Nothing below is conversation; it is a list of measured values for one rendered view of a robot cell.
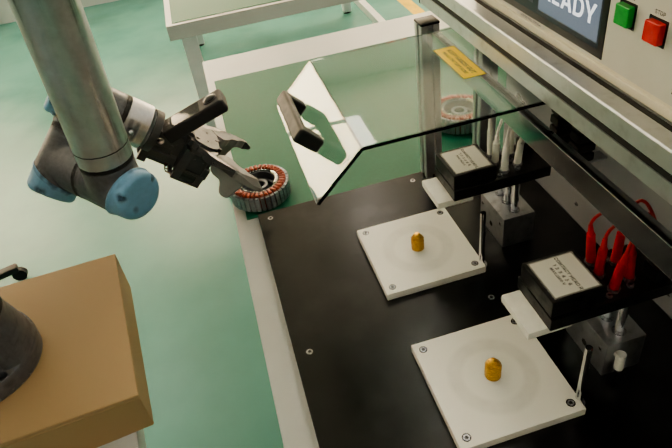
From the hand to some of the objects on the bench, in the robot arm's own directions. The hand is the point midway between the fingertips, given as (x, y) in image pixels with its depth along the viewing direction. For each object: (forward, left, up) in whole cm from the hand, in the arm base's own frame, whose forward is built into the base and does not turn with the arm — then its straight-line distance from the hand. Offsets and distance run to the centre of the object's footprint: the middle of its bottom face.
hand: (258, 165), depth 107 cm
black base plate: (+24, -38, -4) cm, 46 cm away
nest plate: (+22, -26, -3) cm, 34 cm away
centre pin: (+24, -50, -1) cm, 56 cm away
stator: (0, 0, -7) cm, 7 cm away
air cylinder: (+38, -50, -1) cm, 62 cm away
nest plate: (+24, -50, -2) cm, 56 cm away
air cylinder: (+36, -25, -2) cm, 44 cm away
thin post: (+31, -56, -1) cm, 64 cm away
